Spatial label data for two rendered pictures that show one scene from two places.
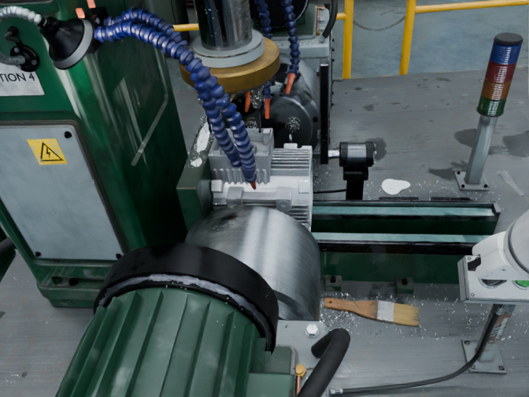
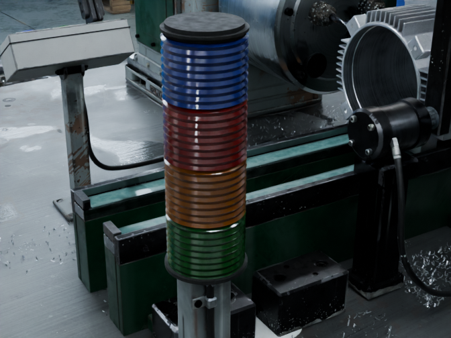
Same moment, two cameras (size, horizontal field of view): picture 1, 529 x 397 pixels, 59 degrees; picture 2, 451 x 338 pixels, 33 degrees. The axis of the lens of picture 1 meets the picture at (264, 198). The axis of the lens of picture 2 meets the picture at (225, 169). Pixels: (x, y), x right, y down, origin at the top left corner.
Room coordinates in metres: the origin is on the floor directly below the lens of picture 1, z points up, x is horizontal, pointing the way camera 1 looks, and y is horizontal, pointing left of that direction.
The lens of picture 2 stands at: (1.39, -0.91, 1.34)
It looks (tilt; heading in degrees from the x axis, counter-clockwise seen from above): 25 degrees down; 139
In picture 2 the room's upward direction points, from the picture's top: straight up
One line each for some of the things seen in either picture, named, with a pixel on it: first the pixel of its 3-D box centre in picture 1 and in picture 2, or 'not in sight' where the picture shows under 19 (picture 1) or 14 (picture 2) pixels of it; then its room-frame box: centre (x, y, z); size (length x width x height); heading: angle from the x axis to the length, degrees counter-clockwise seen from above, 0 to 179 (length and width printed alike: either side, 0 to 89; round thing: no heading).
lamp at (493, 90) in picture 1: (496, 86); (205, 183); (1.00, -0.59, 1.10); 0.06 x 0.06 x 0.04
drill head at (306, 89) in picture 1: (277, 105); not in sight; (1.13, -0.06, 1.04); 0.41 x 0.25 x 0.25; 170
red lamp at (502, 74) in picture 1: (501, 68); (205, 126); (1.00, -0.59, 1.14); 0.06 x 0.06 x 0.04
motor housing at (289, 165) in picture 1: (265, 191); (432, 70); (0.80, 0.00, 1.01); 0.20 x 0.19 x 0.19; 79
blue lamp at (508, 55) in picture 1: (505, 50); (205, 65); (1.00, -0.59, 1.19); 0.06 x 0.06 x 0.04
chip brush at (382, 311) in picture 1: (371, 309); not in sight; (0.61, -0.21, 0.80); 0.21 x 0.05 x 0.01; 72
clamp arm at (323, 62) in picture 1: (324, 115); (447, 28); (0.91, -0.16, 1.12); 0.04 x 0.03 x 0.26; 80
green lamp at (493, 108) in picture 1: (492, 102); (205, 236); (1.00, -0.59, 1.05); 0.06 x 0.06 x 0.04
